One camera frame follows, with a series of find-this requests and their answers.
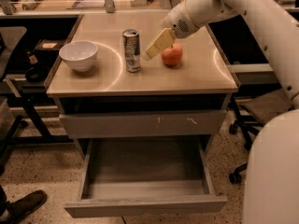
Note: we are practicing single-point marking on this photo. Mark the silver redbull can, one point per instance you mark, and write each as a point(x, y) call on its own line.
point(131, 45)

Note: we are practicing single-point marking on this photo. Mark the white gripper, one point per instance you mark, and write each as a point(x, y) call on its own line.
point(177, 20)

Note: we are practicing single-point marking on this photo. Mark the open grey middle drawer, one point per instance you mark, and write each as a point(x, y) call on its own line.
point(145, 176)

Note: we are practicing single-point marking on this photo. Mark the black office chair right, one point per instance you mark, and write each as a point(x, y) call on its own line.
point(256, 112)

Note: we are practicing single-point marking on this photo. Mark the grey drawer cabinet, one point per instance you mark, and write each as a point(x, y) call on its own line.
point(201, 81)

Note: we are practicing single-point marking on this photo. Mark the black chair left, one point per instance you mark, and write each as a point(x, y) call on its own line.
point(9, 124)

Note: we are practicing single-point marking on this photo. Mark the red apple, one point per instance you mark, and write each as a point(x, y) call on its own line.
point(172, 56)

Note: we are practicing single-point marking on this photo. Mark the closed grey top drawer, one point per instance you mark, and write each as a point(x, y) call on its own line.
point(138, 124)

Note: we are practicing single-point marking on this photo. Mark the brown shoe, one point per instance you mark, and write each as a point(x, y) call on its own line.
point(25, 206)

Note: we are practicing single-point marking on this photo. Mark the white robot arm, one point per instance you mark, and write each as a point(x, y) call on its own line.
point(271, 194)

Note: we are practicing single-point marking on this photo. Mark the white bowl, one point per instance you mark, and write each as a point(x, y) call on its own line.
point(79, 55)

